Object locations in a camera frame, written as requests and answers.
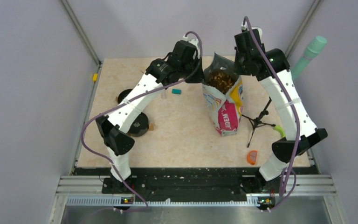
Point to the black pet bowl far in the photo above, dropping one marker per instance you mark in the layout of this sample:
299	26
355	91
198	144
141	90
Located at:
121	97

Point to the clear plastic scoop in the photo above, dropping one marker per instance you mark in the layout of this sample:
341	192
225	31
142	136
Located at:
164	94

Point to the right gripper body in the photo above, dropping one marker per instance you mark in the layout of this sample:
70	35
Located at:
240	63

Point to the black pet bowl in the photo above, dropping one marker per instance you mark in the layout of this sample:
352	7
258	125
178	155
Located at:
121	97
140	126

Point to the black pet bowl near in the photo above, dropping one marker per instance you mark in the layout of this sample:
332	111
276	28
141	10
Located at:
140	126

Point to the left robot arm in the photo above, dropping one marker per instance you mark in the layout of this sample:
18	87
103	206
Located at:
114	126

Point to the green curved piece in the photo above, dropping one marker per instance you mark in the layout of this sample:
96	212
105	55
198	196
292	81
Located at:
280	130

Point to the orange plastic piece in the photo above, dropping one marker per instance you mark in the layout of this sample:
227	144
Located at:
252	157

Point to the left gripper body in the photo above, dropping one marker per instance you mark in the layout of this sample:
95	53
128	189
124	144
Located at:
191	72

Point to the pet food bag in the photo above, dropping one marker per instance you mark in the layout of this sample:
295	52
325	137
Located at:
223	92

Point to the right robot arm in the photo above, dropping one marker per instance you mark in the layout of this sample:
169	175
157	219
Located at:
272	70

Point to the mint green microphone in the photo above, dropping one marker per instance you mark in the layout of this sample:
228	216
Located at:
312	50

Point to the black mini tripod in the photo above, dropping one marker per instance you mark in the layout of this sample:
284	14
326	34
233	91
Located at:
257	122

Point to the teal block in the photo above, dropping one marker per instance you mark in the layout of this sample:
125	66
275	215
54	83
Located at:
176	91

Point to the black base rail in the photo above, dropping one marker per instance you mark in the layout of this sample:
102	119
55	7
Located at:
193	184

